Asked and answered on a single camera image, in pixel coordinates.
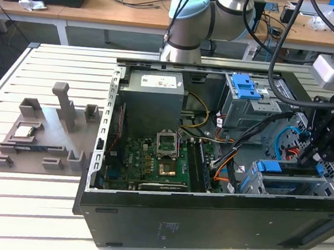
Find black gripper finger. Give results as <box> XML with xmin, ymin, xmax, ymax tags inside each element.
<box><xmin>297</xmin><ymin>113</ymin><xmax>334</xmax><ymax>171</ymax></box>
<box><xmin>304</xmin><ymin>96</ymin><xmax>322</xmax><ymax>145</ymax></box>

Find hard disk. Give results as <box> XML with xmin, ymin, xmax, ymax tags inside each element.
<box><xmin>253</xmin><ymin>158</ymin><xmax>325</xmax><ymax>198</ymax></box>

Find metal disk bay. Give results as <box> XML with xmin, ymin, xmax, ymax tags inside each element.
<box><xmin>241</xmin><ymin>156</ymin><xmax>334</xmax><ymax>202</ymax></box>

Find metal optical drive cage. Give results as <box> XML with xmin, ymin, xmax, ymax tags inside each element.
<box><xmin>217</xmin><ymin>73</ymin><xmax>302</xmax><ymax>136</ymax></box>

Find blue plastic drive latch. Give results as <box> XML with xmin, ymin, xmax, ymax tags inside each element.
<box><xmin>230</xmin><ymin>73</ymin><xmax>262</xmax><ymax>101</ymax></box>

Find crumpled clear plastic bag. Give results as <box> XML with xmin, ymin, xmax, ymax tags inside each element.
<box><xmin>307</xmin><ymin>8</ymin><xmax>334</xmax><ymax>34</ymax></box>

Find grey flat tray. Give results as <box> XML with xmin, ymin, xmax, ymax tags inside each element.
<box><xmin>298</xmin><ymin>1</ymin><xmax>334</xmax><ymax>17</ymax></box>

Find black box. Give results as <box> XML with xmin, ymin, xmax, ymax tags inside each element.
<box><xmin>251</xmin><ymin>0</ymin><xmax>268</xmax><ymax>34</ymax></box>

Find RAM stick with blue chips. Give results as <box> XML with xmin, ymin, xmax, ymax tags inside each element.
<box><xmin>195</xmin><ymin>141</ymin><xmax>215</xmax><ymax>192</ymax></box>

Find black RAM slot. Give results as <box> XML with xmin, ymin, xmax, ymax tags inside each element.
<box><xmin>183</xmin><ymin>140</ymin><xmax>203</xmax><ymax>193</ymax></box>

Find thin locking lever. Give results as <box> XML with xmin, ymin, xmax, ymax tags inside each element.
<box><xmin>173</xmin><ymin>129</ymin><xmax>182</xmax><ymax>160</ymax></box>

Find black PC case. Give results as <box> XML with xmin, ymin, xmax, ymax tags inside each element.
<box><xmin>69</xmin><ymin>52</ymin><xmax>334</xmax><ymax>250</ymax></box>

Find CPU socket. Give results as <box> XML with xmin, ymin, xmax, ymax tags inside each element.
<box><xmin>157</xmin><ymin>161</ymin><xmax>178</xmax><ymax>179</ymax></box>

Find metal socket cover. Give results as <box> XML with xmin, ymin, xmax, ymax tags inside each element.
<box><xmin>154</xmin><ymin>129</ymin><xmax>181</xmax><ymax>160</ymax></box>

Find grey power supply unit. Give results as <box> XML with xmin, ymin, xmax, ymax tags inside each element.
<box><xmin>115</xmin><ymin>68</ymin><xmax>187</xmax><ymax>142</ymax></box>

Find black graphics card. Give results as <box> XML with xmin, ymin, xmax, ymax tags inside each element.
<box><xmin>136</xmin><ymin>179</ymin><xmax>192</xmax><ymax>195</ymax></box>

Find green motherboard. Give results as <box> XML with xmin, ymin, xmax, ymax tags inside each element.
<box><xmin>103</xmin><ymin>131</ymin><xmax>222</xmax><ymax>199</ymax></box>

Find grey parts rack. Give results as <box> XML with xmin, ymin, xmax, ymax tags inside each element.
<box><xmin>0</xmin><ymin>76</ymin><xmax>107</xmax><ymax>181</ymax></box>

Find silver CPU chip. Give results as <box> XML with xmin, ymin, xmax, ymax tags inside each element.
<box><xmin>12</xmin><ymin>125</ymin><xmax>36</xmax><ymax>140</ymax></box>

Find crumpled white paper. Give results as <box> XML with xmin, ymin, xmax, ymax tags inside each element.
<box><xmin>17</xmin><ymin>0</ymin><xmax>48</xmax><ymax>13</ymax></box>

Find red orange power wire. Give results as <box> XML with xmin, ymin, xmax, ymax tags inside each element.
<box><xmin>280</xmin><ymin>143</ymin><xmax>300</xmax><ymax>161</ymax></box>

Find blue wire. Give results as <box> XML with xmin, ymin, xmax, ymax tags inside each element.
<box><xmin>271</xmin><ymin>124</ymin><xmax>302</xmax><ymax>163</ymax></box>

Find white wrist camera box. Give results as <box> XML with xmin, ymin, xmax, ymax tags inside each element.
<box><xmin>307</xmin><ymin>52</ymin><xmax>334</xmax><ymax>95</ymax></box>

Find black cable bundle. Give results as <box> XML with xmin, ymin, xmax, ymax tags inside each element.
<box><xmin>210</xmin><ymin>104</ymin><xmax>296</xmax><ymax>174</ymax></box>

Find yellow wires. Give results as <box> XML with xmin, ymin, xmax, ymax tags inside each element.
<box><xmin>180</xmin><ymin>91</ymin><xmax>211</xmax><ymax>132</ymax></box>

